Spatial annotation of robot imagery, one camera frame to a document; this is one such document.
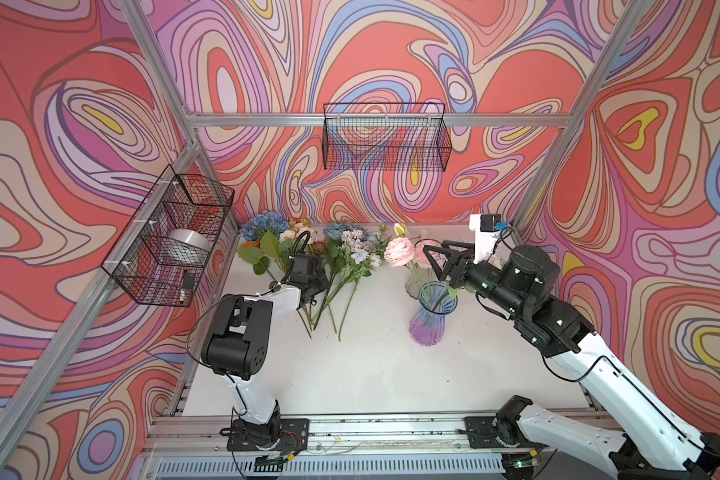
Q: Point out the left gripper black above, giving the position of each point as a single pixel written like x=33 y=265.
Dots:
x=323 y=282

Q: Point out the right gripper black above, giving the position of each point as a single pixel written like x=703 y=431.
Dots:
x=463 y=264

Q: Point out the pastel mixed flower bouquet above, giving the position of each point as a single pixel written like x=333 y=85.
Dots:
x=344 y=268

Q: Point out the pink peony flower stem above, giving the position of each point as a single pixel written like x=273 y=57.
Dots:
x=402 y=251

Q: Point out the cream peach rose bunch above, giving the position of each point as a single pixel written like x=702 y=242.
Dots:
x=303 y=236

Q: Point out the blue hydrangea flower stem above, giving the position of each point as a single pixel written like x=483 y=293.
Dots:
x=267 y=221

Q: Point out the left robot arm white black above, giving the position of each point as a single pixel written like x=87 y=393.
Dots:
x=237 y=340

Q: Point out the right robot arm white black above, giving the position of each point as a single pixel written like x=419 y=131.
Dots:
x=653 y=442

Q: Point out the clear ribbed glass vase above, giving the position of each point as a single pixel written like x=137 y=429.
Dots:
x=417 y=277

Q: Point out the purple ribbed glass vase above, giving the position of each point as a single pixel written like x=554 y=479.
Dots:
x=437 y=300

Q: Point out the orange flower green leaves stem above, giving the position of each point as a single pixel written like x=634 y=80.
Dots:
x=268 y=257

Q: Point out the teal succulent flower bunch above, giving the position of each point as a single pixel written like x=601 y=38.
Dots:
x=355 y=236

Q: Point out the silver tape roll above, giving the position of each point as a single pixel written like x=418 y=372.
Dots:
x=185 y=247

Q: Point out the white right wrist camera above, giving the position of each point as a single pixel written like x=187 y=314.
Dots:
x=487 y=230

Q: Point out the black wire basket back wall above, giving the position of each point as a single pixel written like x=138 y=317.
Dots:
x=385 y=136

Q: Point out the black wire basket wall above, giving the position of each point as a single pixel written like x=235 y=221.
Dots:
x=385 y=136
x=176 y=200

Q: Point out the black wire basket left wall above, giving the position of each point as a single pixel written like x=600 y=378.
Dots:
x=176 y=200

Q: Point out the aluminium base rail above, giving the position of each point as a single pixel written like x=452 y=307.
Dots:
x=341 y=446

